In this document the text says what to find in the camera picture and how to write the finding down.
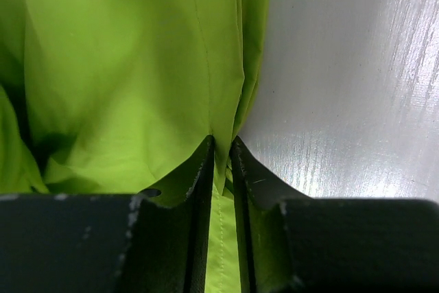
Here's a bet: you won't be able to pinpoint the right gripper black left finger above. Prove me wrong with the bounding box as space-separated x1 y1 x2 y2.
1 136 214 292

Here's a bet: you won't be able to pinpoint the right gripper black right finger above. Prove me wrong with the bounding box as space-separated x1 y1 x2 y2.
230 139 438 292

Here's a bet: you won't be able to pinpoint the lime green shorts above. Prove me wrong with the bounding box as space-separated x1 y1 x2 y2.
1 0 269 292

